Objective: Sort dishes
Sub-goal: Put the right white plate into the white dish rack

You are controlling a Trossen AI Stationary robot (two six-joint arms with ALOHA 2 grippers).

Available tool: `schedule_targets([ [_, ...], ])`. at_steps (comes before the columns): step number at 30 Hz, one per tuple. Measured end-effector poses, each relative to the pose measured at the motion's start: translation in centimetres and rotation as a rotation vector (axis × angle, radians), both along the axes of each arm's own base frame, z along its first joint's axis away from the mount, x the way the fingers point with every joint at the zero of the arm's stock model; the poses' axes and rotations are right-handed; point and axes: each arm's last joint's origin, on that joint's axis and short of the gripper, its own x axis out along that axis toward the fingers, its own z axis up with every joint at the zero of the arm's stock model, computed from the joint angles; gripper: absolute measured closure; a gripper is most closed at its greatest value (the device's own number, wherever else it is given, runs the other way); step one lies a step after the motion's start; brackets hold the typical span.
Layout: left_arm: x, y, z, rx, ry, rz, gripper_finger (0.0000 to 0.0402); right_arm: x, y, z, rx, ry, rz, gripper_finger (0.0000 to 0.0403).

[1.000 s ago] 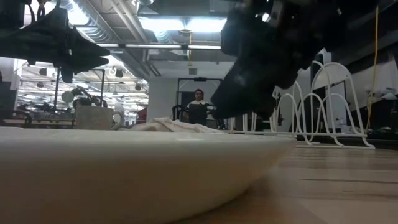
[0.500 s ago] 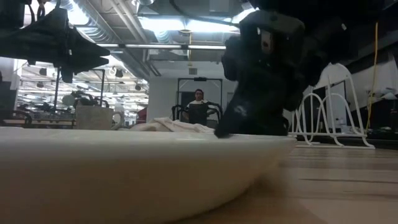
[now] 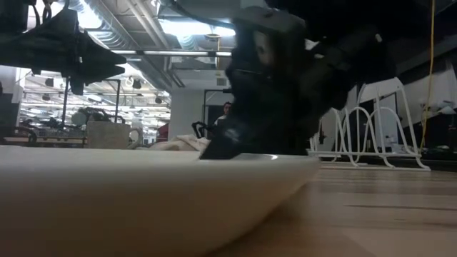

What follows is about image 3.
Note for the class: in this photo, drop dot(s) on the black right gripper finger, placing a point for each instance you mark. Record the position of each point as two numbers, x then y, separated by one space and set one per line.
282 141
230 142

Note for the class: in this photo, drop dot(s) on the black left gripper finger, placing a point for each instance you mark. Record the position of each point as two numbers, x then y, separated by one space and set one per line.
100 73
101 55

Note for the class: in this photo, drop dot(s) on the white ceramic plate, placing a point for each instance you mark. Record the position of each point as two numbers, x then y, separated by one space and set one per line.
143 200

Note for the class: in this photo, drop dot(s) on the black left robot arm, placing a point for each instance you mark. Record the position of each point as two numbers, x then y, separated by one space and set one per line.
12 14

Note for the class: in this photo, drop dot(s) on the white striped cloth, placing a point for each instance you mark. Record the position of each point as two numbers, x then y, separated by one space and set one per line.
182 142

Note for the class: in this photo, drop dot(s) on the beige speckled block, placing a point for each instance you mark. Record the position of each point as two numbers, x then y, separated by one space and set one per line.
107 135

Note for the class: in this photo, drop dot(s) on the long ceiling light bar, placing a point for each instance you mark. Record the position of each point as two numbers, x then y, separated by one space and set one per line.
171 53

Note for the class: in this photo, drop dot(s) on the background work table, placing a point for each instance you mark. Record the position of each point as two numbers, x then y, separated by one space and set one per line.
46 140

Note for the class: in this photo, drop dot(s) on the bright ceiling light panel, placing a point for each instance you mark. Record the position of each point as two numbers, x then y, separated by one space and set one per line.
189 28

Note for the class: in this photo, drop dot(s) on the white board panel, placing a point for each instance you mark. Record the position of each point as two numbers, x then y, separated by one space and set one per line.
387 121

